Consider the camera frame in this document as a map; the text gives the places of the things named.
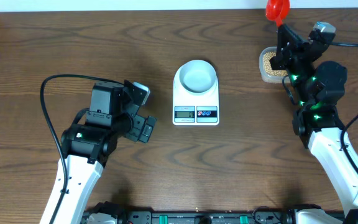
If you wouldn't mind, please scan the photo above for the red measuring scoop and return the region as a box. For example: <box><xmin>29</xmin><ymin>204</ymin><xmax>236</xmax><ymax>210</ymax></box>
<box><xmin>265</xmin><ymin>0</ymin><xmax>290</xmax><ymax>27</ymax></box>

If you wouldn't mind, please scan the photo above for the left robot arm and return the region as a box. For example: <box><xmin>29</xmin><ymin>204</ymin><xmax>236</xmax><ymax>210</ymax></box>
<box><xmin>41</xmin><ymin>81</ymin><xmax>156</xmax><ymax>223</ymax></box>

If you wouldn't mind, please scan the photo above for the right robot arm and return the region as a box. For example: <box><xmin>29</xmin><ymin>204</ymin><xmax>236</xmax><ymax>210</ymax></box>
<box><xmin>270</xmin><ymin>22</ymin><xmax>358</xmax><ymax>223</ymax></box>

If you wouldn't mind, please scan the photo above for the white kitchen scale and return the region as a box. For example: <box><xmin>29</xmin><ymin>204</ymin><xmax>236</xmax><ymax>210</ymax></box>
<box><xmin>172</xmin><ymin>67</ymin><xmax>220</xmax><ymax>126</ymax></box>

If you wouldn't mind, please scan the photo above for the grey bowl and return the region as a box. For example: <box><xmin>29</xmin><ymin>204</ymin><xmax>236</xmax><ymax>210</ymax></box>
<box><xmin>179</xmin><ymin>60</ymin><xmax>218</xmax><ymax>93</ymax></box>

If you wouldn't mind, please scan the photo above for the clear container of soybeans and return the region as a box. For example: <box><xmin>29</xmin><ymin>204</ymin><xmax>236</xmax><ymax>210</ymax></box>
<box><xmin>259</xmin><ymin>47</ymin><xmax>288</xmax><ymax>84</ymax></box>

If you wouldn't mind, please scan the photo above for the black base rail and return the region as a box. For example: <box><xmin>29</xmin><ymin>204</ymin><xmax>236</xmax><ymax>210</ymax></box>
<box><xmin>82</xmin><ymin>202</ymin><xmax>347</xmax><ymax>224</ymax></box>

